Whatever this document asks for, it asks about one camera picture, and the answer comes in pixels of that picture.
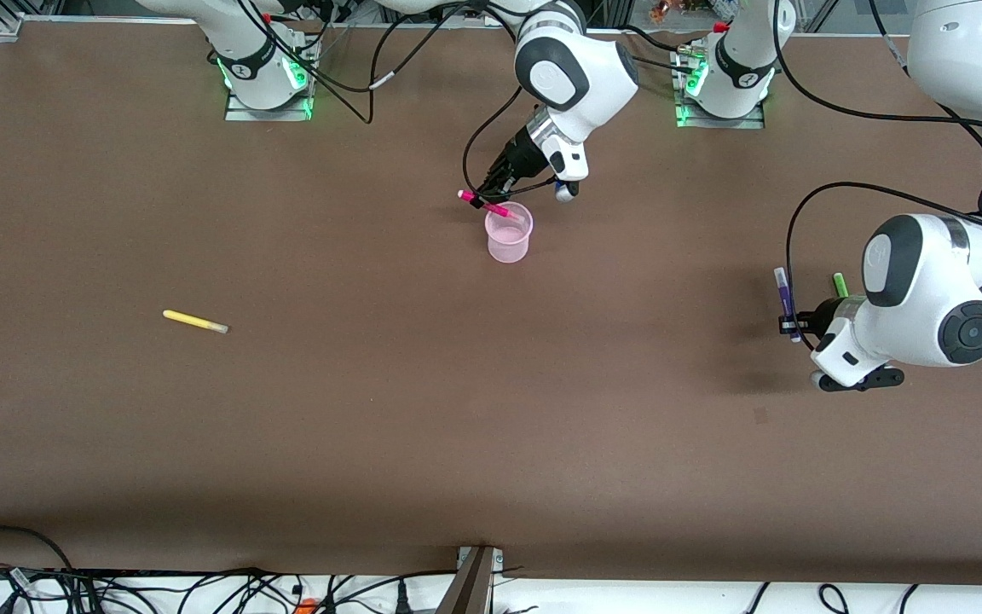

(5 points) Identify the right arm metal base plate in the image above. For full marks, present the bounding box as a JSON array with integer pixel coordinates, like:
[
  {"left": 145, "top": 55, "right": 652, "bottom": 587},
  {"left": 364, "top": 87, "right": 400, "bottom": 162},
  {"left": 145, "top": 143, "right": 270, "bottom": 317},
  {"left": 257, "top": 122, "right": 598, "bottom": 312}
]
[{"left": 225, "top": 85, "right": 315, "bottom": 122}]

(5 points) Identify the purple highlighter pen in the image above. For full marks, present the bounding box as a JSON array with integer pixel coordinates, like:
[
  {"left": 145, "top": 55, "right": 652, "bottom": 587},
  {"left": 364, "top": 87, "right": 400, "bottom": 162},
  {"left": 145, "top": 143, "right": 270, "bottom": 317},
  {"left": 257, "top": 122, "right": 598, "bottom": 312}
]
[{"left": 773, "top": 267, "right": 802, "bottom": 344}]

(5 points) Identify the pink highlighter pen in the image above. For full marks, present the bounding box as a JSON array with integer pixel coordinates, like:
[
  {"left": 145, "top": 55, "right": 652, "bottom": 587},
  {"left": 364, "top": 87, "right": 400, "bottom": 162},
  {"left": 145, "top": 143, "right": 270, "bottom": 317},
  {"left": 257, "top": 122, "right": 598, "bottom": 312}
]
[{"left": 458, "top": 189, "right": 528, "bottom": 226}]

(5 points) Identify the pink plastic cup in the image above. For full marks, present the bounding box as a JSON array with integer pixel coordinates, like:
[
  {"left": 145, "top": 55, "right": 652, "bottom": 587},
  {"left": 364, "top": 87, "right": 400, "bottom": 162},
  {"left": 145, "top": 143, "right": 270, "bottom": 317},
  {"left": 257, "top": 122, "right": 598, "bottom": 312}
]
[{"left": 484, "top": 201, "right": 534, "bottom": 264}]

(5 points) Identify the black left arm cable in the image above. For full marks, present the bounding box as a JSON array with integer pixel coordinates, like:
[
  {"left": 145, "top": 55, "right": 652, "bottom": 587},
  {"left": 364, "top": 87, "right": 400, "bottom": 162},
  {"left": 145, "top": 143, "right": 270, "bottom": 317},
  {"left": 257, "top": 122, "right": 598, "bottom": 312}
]
[{"left": 768, "top": 0, "right": 982, "bottom": 350}]

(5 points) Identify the yellow highlighter pen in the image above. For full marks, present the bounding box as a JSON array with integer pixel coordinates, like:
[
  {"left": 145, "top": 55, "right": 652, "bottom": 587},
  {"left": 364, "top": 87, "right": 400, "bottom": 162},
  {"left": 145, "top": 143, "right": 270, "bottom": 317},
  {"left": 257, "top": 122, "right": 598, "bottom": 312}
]
[{"left": 162, "top": 309, "right": 229, "bottom": 335}]

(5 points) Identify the thick black floor cable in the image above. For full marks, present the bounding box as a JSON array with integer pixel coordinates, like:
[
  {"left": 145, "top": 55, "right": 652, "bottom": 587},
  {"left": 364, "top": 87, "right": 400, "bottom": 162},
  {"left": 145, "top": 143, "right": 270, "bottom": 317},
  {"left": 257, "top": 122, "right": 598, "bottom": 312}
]
[{"left": 0, "top": 525, "right": 74, "bottom": 571}]

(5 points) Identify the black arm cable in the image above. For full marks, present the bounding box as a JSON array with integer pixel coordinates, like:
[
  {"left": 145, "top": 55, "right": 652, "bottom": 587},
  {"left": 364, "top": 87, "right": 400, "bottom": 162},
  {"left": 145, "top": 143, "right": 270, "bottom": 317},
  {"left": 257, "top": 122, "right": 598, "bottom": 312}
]
[
  {"left": 235, "top": 0, "right": 560, "bottom": 199},
  {"left": 768, "top": 0, "right": 982, "bottom": 350}
]

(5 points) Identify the black cable across table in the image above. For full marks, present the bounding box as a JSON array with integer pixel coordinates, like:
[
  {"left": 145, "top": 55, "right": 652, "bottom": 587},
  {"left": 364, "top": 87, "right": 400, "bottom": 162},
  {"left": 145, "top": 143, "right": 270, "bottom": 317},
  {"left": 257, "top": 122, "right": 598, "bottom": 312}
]
[{"left": 619, "top": 26, "right": 684, "bottom": 73}]

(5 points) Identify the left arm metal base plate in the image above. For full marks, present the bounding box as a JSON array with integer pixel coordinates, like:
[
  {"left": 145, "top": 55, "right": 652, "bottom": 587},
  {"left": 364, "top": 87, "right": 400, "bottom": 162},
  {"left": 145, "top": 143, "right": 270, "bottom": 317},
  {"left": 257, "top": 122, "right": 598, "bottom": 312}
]
[{"left": 674, "top": 47, "right": 766, "bottom": 130}]

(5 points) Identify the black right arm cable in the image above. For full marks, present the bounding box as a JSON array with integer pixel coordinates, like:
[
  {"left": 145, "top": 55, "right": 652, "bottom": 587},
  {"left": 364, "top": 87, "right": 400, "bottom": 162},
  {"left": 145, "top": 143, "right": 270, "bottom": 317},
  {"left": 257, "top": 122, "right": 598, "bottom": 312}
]
[{"left": 235, "top": 0, "right": 560, "bottom": 199}]

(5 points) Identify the metal table clamp bracket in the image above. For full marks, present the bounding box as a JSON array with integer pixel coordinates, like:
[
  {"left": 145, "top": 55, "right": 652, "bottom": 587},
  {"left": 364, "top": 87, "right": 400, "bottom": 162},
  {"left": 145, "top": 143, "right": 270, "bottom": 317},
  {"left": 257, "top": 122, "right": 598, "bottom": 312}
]
[{"left": 436, "top": 544, "right": 505, "bottom": 614}]

